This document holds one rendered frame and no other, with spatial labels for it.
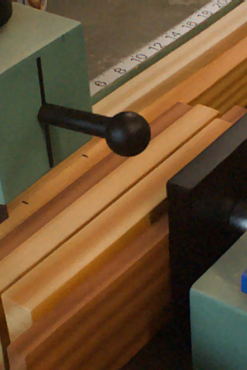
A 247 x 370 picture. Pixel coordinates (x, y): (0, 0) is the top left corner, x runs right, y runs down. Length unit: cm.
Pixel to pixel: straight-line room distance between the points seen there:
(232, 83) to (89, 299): 27
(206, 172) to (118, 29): 233
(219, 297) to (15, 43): 15
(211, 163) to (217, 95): 19
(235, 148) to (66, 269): 11
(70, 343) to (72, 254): 5
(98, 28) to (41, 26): 235
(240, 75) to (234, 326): 27
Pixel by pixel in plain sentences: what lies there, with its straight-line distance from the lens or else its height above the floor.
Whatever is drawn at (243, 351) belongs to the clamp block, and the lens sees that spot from 48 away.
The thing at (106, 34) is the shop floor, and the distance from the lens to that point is 279.
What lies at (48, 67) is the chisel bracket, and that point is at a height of 106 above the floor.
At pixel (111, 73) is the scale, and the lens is 65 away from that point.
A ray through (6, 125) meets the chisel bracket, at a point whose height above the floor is 104.
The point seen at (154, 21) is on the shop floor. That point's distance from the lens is 284.
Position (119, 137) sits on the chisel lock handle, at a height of 104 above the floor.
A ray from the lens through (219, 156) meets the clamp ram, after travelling 50.
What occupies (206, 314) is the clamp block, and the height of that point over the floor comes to 95.
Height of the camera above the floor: 128
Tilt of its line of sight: 36 degrees down
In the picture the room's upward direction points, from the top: 6 degrees counter-clockwise
